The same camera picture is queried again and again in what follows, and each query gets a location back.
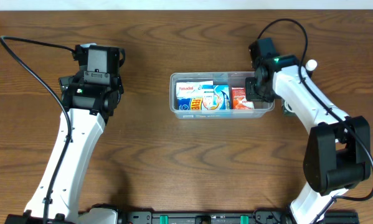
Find dark syrup bottle white cap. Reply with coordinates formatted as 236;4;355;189
305;59;318;78

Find black mounting rail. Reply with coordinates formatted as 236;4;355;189
123;210;361;224

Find blue Kool Fever box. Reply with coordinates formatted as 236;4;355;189
176;85;230;111

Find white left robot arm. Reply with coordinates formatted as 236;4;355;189
6;69;126;223

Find clear plastic container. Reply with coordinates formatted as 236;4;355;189
169;72;274;119

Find green Zam-Buk box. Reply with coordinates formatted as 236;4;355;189
281;99;296;116

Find red Panadol ActiFast box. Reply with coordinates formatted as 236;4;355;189
232;87;255;110

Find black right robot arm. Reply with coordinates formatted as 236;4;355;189
245;52;373;223

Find white blue Panadol box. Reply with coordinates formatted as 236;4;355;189
176;81;214;98

